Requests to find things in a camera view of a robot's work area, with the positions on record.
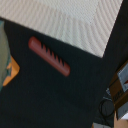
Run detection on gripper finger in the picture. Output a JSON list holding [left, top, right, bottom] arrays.
[[0, 19, 12, 98]]

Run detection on yellow toy bread loaf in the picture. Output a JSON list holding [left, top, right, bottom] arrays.
[[0, 56, 20, 88]]

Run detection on brown toy sausage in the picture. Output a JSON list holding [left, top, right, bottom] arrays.
[[28, 37, 70, 76]]

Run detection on woven beige placemat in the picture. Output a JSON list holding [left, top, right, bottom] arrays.
[[0, 0, 123, 58]]

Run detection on cardboard boxes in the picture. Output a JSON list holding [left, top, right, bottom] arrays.
[[109, 60, 128, 119]]

